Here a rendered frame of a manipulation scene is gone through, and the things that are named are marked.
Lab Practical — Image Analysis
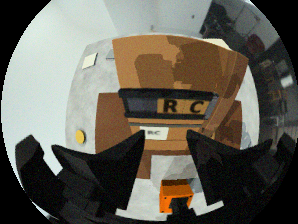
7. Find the white paper ticket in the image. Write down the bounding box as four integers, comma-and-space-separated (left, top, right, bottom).
140, 125, 169, 140

